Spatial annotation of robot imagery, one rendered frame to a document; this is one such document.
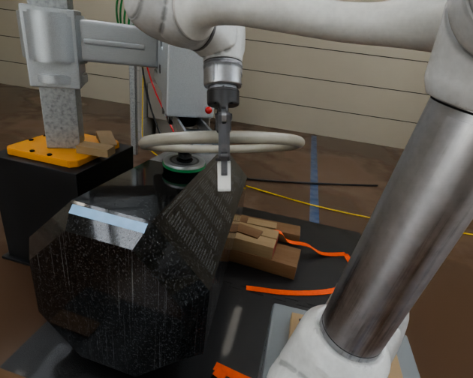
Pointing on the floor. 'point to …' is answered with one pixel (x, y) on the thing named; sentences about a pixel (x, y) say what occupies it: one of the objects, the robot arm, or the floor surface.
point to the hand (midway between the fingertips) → (224, 176)
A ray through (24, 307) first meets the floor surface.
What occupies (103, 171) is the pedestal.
